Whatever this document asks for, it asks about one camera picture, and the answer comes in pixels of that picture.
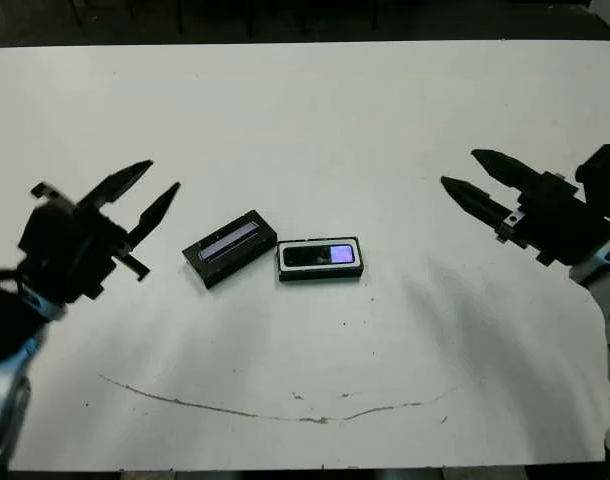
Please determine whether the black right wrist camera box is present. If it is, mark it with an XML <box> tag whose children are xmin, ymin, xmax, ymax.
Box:
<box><xmin>574</xmin><ymin>143</ymin><xmax>610</xmax><ymax>207</ymax></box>

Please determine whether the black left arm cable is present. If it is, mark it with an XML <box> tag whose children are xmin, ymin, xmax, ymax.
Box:
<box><xmin>0</xmin><ymin>267</ymin><xmax>29</xmax><ymax>299</ymax></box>

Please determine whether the slim black camera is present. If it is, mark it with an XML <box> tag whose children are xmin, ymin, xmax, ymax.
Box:
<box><xmin>283</xmin><ymin>243</ymin><xmax>357</xmax><ymax>267</ymax></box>

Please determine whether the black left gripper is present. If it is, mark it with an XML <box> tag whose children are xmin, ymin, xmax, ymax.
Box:
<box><xmin>22</xmin><ymin>159</ymin><xmax>182</xmax><ymax>305</ymax></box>

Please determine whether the black box with white tray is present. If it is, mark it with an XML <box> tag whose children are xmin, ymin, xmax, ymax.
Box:
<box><xmin>273</xmin><ymin>233</ymin><xmax>367</xmax><ymax>284</ymax></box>

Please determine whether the black box lid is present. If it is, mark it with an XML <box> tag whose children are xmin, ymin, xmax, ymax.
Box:
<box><xmin>182</xmin><ymin>209</ymin><xmax>278</xmax><ymax>290</ymax></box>

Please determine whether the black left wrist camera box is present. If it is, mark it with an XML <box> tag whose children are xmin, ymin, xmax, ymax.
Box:
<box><xmin>18</xmin><ymin>202</ymin><xmax>81</xmax><ymax>264</ymax></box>

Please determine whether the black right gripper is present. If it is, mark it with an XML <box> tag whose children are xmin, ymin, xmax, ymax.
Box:
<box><xmin>440</xmin><ymin>148</ymin><xmax>610</xmax><ymax>266</ymax></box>

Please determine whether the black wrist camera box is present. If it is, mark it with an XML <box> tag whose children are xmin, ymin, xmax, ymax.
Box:
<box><xmin>574</xmin><ymin>143</ymin><xmax>610</xmax><ymax>207</ymax></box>
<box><xmin>18</xmin><ymin>202</ymin><xmax>81</xmax><ymax>264</ymax></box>

